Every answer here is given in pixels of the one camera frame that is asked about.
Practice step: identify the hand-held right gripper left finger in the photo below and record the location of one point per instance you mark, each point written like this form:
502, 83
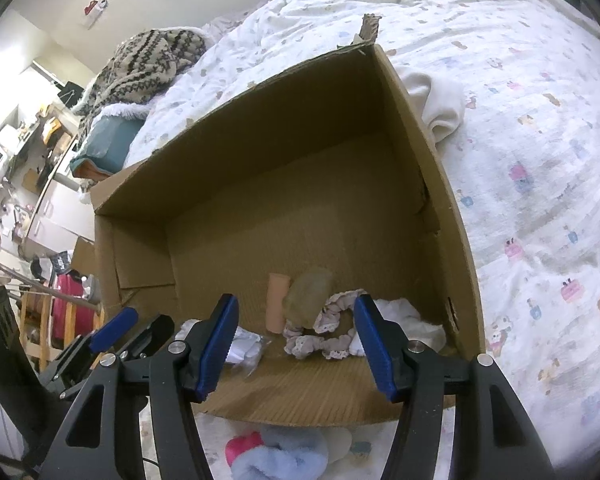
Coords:
215, 345

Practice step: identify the pink sock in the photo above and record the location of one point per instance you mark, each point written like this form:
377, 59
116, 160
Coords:
242, 447

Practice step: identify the red suitcase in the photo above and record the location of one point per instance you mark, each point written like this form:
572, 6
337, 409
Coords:
72, 305

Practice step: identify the brown patterned knit blanket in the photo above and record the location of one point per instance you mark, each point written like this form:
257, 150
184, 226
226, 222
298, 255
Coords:
140, 60

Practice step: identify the blue fluffy cloth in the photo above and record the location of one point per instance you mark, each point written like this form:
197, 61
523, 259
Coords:
285, 457

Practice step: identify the red and white wall hook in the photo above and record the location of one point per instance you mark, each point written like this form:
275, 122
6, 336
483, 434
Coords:
95, 10

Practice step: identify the olive green sock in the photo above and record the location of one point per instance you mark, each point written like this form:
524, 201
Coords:
307, 295

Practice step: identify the peach fabric tube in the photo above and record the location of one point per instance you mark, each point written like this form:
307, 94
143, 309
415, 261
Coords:
278, 302

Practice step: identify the cluttered counter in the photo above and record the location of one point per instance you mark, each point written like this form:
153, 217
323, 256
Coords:
25, 160

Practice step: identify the black printed bag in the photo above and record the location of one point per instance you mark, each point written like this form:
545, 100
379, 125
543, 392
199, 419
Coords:
55, 266

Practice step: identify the white printed bed quilt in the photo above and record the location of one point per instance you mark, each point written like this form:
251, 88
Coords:
530, 110

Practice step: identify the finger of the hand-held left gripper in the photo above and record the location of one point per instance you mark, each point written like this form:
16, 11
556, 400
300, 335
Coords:
152, 327
112, 330

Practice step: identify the yellow wooden rack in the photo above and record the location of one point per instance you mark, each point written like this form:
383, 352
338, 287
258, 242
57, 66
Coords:
42, 330

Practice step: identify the cream folded cloth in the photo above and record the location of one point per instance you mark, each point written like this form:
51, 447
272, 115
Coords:
442, 105

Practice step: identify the brown cardboard box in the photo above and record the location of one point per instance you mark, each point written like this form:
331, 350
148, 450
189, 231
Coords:
290, 200

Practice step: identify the white cloth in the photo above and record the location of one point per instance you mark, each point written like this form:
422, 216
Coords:
410, 327

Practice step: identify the teal pillow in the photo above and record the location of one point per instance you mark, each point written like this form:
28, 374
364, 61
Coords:
110, 140

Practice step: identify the clear plastic bag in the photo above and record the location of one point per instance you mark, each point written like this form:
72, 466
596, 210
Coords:
245, 347

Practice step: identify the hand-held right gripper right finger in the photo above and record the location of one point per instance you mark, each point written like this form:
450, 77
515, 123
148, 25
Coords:
375, 350

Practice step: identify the white cabinet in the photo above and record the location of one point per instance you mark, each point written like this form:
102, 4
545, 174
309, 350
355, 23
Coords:
55, 215

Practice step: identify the beige lace scrunchie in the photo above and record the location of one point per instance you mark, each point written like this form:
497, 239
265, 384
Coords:
305, 345

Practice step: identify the metal pole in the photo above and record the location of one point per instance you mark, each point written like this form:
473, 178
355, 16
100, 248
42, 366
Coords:
55, 294

